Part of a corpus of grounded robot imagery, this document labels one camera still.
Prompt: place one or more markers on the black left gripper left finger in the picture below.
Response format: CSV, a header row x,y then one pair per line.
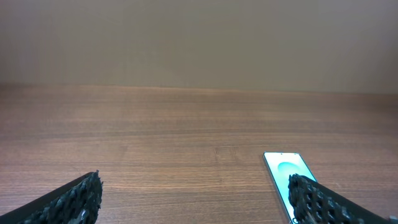
x,y
77,202

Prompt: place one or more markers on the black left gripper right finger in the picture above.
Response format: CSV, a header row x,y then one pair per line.
x,y
314,203

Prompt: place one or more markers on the light blue smartphone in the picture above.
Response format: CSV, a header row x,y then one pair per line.
x,y
280,166

